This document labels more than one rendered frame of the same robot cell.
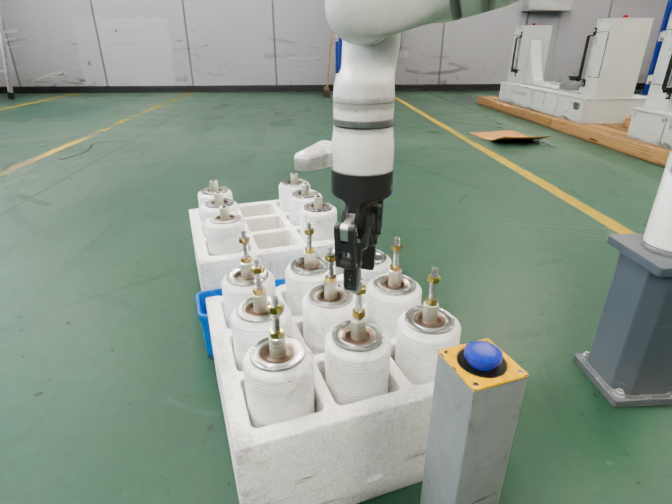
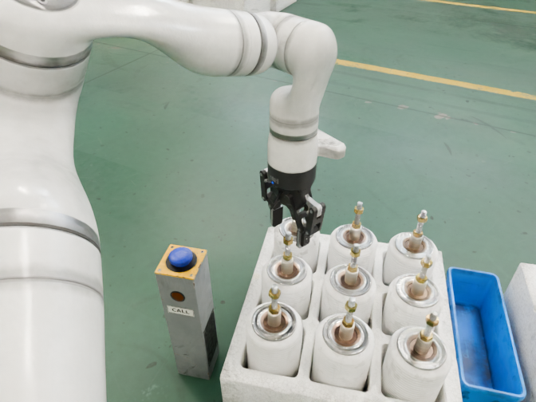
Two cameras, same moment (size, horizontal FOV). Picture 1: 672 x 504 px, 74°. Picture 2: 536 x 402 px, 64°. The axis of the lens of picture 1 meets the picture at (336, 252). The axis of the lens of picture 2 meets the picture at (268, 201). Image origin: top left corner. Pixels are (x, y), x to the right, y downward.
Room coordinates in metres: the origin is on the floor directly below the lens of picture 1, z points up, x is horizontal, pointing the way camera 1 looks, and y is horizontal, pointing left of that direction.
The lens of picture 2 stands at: (0.80, -0.52, 0.85)
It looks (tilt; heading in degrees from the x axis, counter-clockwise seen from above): 38 degrees down; 122
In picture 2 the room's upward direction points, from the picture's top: straight up
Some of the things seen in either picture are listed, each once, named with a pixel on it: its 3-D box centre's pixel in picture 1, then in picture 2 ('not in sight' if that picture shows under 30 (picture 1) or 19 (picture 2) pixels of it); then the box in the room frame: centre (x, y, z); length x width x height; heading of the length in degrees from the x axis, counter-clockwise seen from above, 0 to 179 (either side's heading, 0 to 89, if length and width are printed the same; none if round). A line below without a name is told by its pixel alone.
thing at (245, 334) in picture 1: (264, 355); (348, 268); (0.60, 0.12, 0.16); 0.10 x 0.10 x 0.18
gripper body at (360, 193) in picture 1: (361, 199); (291, 181); (0.53, -0.03, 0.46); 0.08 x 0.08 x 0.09
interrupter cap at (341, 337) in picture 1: (358, 335); (286, 269); (0.53, -0.03, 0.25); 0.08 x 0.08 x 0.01
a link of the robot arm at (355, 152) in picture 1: (347, 141); (302, 138); (0.54, -0.01, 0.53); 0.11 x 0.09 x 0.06; 70
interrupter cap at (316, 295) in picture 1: (330, 296); (350, 280); (0.64, 0.01, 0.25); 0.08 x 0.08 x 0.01
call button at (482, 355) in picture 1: (482, 357); (181, 258); (0.39, -0.16, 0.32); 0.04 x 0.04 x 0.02
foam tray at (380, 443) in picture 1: (331, 372); (340, 333); (0.64, 0.01, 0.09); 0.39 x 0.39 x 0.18; 20
